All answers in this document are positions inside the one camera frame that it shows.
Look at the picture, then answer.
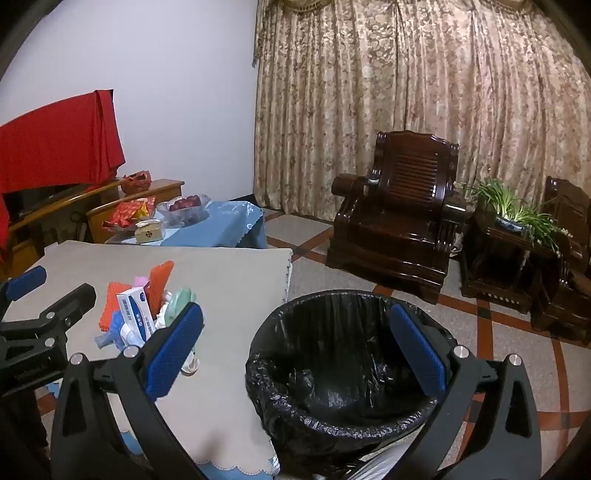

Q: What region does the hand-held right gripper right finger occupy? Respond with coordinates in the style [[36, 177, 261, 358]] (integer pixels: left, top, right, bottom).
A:
[[390, 304, 542, 480]]

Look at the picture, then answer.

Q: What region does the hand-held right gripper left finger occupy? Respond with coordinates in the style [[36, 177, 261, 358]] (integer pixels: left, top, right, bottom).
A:
[[50, 302, 206, 480]]

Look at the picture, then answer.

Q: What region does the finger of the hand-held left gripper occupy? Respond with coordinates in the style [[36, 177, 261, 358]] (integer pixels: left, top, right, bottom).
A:
[[0, 283, 98, 341], [0, 266, 48, 305]]

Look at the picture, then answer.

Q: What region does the clear plastic container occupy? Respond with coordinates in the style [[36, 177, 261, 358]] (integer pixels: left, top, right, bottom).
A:
[[181, 344, 202, 376]]

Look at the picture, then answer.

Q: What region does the orange foam net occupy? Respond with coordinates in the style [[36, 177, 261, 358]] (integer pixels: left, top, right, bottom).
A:
[[98, 282, 126, 330], [148, 260, 176, 319]]

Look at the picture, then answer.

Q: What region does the blue glove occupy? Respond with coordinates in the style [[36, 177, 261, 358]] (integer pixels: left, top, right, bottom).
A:
[[95, 310, 139, 349]]

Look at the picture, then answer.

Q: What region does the pale green plastic piece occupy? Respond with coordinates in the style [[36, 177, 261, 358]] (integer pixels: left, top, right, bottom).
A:
[[159, 287, 197, 324]]

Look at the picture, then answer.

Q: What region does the white and blue medicine box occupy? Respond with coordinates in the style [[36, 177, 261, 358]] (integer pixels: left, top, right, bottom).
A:
[[115, 286, 158, 342]]

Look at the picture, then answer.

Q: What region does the black-lined trash bin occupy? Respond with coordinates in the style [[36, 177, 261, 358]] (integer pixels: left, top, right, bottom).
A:
[[245, 290, 460, 467]]

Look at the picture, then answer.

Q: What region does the black television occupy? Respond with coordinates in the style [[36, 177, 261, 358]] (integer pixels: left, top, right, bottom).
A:
[[2, 182, 95, 227]]

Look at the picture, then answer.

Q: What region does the red patterned snack bag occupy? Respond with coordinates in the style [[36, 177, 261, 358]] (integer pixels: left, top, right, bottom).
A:
[[102, 198, 158, 232]]

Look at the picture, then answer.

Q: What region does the cream tissue box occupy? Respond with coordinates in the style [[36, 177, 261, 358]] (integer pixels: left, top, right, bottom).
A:
[[135, 220, 166, 244]]

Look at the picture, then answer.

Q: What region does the dark wooden side table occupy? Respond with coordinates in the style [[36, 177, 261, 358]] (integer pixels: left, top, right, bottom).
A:
[[461, 205, 561, 315]]

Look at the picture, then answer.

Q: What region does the dark wooden armchair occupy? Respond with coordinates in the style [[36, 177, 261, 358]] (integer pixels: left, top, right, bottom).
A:
[[531, 175, 591, 347], [325, 130, 472, 292]]

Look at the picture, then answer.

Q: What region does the blue tablecloth side table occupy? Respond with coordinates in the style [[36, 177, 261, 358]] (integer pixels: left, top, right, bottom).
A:
[[106, 200, 266, 250]]

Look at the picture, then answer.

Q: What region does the light blue scalloped undercloth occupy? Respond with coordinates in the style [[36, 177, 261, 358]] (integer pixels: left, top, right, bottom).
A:
[[117, 427, 280, 480]]

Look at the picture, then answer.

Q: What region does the glass fruit bowl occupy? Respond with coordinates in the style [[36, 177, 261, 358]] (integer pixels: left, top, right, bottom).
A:
[[157, 195, 211, 228]]

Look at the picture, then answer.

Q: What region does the red plastic bag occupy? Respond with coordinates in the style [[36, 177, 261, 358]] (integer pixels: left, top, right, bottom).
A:
[[121, 171, 152, 193]]

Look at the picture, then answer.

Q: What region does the red cloth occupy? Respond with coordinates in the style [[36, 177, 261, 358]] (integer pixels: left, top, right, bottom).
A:
[[0, 90, 126, 250]]

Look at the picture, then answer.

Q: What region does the wooden chair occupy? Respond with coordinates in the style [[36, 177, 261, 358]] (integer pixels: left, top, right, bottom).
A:
[[0, 178, 185, 278]]

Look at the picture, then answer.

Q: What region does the blue and white plant pot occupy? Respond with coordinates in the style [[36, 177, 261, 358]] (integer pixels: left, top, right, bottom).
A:
[[495, 213, 527, 232]]

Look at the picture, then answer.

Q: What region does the green potted plant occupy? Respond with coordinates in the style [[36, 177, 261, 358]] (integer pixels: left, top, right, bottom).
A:
[[455, 178, 573, 252]]

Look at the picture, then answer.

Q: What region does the beige patterned curtain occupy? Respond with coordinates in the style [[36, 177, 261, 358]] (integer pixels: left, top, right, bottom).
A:
[[252, 0, 591, 232]]

